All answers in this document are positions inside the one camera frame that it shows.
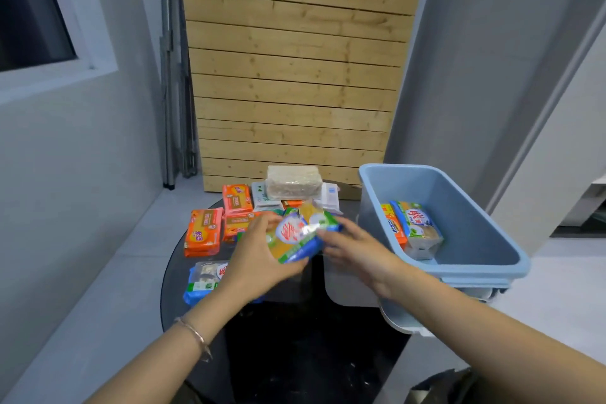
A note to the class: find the blue green noodle packet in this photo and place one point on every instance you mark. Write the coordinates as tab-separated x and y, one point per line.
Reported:
421	228

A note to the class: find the person's left thumb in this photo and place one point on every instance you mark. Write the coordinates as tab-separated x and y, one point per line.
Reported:
291	268

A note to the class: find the person's left forearm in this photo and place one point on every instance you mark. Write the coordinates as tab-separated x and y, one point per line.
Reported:
161	361

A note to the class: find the person's right hand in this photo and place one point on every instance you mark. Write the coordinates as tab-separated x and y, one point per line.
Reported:
364	254

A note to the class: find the white furniture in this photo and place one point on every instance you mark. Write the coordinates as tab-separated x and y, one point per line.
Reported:
587	202

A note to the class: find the large orange snack packet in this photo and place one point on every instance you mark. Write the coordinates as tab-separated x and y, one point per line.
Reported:
203	231

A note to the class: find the person's left hand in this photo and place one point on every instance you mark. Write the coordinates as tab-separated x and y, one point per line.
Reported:
248	261

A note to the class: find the person's right forearm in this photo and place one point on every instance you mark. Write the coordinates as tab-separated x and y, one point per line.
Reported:
487	347

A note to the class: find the folded grey metal frame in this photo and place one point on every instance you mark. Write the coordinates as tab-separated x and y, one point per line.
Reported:
177	86

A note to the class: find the wooden slat panel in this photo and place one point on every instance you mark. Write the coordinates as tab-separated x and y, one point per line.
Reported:
298	63

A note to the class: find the blue packet with clear window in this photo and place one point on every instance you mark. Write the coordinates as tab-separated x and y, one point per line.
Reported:
203	281

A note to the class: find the blue plastic bin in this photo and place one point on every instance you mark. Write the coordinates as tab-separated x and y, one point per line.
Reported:
466	228

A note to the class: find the clear packet of noodles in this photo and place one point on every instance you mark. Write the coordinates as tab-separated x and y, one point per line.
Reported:
293	181

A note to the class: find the blue yellow noodle packet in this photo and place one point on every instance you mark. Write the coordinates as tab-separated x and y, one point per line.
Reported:
300	233

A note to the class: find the white plastic bin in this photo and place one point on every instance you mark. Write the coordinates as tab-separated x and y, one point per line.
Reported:
348	283

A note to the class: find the orange packet with blue edge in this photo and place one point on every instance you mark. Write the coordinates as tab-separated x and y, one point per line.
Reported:
395	223

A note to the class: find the person's right fingers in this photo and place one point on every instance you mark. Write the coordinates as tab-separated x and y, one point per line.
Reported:
337	240

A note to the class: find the window with white frame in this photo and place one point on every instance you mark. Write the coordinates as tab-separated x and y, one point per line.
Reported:
33	6

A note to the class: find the white green packet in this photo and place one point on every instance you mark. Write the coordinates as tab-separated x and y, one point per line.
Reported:
261	195

